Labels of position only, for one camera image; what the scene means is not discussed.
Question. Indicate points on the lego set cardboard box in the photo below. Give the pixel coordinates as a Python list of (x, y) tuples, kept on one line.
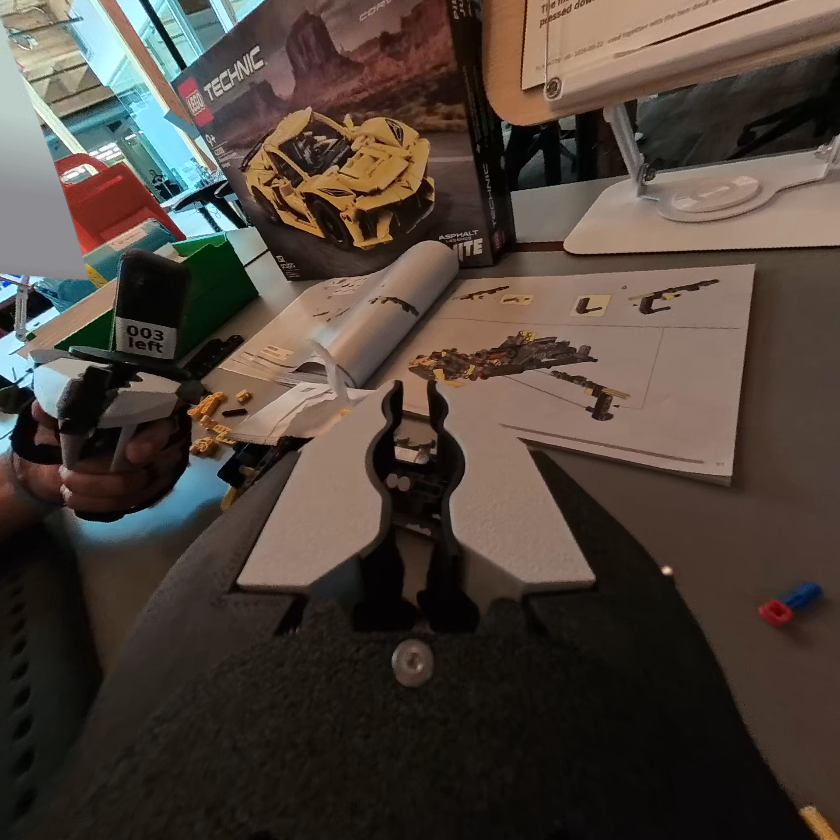
[(341, 144)]

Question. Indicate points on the green plastic bin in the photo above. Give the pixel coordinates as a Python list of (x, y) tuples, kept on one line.
[(216, 289)]

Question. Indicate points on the person's left hand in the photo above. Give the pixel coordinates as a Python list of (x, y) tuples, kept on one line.
[(98, 489)]

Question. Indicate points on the lego instruction booklet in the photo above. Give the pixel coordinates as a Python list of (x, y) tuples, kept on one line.
[(558, 367)]

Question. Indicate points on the partly built lego car chassis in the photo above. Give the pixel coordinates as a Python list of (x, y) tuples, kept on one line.
[(420, 485)]

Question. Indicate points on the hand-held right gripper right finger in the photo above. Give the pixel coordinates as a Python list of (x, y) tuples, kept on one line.
[(518, 512)]

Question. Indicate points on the blue lego connector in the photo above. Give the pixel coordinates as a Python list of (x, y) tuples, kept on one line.
[(804, 594)]

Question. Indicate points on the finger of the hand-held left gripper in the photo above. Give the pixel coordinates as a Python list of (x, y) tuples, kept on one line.
[(49, 387), (148, 403)]

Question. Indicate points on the white sheet stand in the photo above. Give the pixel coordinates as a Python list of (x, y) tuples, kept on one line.
[(689, 216)]

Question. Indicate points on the black lego beam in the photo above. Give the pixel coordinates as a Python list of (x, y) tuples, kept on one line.
[(210, 358)]

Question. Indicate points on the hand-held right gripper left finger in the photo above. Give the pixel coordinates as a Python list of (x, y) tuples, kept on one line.
[(315, 512)]

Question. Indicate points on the group of yellow lego connectors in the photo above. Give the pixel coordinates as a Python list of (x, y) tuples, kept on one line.
[(210, 426)]

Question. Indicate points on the short black lego pin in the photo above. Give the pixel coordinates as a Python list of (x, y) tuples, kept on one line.
[(234, 413)]

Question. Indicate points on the red lego bush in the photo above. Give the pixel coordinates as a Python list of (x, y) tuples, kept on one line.
[(774, 613)]

